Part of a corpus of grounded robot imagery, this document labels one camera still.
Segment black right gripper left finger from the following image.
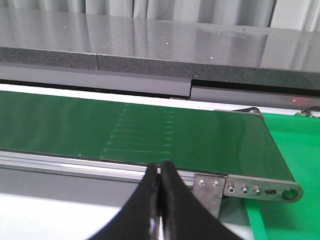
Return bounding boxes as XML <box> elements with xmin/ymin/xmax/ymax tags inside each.
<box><xmin>90</xmin><ymin>163</ymin><xmax>160</xmax><ymax>240</ymax></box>

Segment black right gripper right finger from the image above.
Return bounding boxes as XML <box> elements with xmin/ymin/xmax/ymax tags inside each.
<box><xmin>160</xmin><ymin>160</ymin><xmax>241</xmax><ymax>240</ymax></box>

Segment green conveyor belt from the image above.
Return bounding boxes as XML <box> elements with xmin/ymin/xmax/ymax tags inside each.
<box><xmin>0</xmin><ymin>91</ymin><xmax>289</xmax><ymax>180</ymax></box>

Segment grey panel under countertop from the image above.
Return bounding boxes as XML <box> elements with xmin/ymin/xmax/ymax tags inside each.
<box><xmin>0</xmin><ymin>62</ymin><xmax>320</xmax><ymax>110</ymax></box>

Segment green plastic tray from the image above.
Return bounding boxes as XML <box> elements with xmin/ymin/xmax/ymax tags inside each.
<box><xmin>245</xmin><ymin>113</ymin><xmax>320</xmax><ymax>240</ymax></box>

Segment dark granite countertop slab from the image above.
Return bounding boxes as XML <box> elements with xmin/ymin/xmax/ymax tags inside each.
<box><xmin>0</xmin><ymin>7</ymin><xmax>320</xmax><ymax>91</ymax></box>

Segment grey curtain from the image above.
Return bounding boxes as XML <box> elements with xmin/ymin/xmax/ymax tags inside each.
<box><xmin>0</xmin><ymin>0</ymin><xmax>320</xmax><ymax>32</ymax></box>

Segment metal conveyor end bracket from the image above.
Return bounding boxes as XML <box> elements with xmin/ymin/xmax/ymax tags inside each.
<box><xmin>193</xmin><ymin>173</ymin><xmax>304</xmax><ymax>218</ymax></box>

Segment aluminium conveyor side rail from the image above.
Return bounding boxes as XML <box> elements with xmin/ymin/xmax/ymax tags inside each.
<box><xmin>0</xmin><ymin>149</ymin><xmax>198</xmax><ymax>187</ymax></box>

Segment red and black wires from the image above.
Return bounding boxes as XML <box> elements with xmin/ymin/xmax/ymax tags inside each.
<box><xmin>294</xmin><ymin>106</ymin><xmax>320</xmax><ymax>118</ymax></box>

